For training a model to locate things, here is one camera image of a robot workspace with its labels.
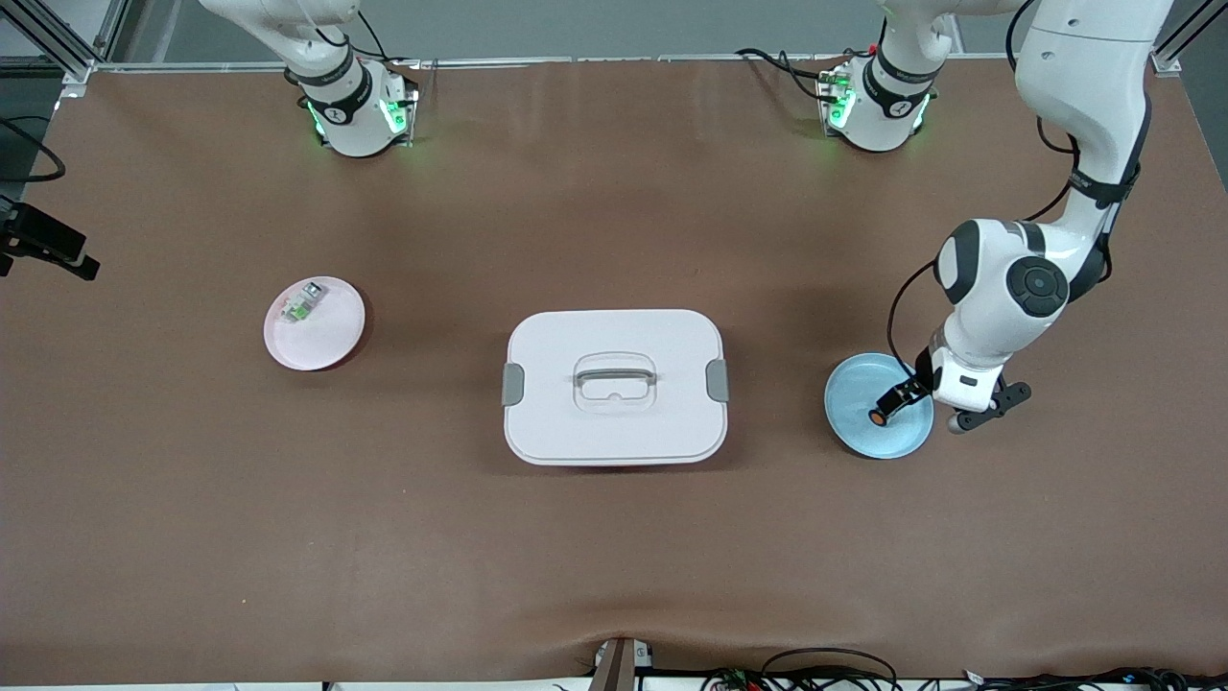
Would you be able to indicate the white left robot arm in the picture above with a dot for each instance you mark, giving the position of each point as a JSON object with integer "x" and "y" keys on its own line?
{"x": 1084, "y": 77}

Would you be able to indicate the light blue round plate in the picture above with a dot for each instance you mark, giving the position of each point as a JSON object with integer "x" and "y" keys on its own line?
{"x": 854, "y": 437}

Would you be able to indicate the green push-button switch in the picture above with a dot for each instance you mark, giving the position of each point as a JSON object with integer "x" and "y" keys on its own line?
{"x": 302, "y": 307}

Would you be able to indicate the white lidded storage box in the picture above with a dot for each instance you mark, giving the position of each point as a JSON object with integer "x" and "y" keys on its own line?
{"x": 547, "y": 432}

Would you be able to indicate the metal table edge strip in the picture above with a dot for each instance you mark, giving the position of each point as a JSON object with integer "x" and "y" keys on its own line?
{"x": 624, "y": 59}

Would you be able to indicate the brown camera mount post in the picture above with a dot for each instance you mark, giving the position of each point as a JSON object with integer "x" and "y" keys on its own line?
{"x": 619, "y": 667}

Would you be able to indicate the pink round plate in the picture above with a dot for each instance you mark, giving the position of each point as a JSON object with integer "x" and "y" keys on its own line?
{"x": 331, "y": 345}

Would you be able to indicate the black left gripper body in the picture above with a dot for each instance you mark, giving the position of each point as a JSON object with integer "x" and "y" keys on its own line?
{"x": 923, "y": 377}

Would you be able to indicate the aluminium frame corner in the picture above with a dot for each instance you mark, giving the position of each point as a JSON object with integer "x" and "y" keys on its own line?
{"x": 67, "y": 53}
{"x": 1166, "y": 62}

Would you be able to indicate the grey box latch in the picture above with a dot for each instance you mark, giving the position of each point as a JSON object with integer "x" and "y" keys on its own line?
{"x": 513, "y": 384}
{"x": 718, "y": 381}

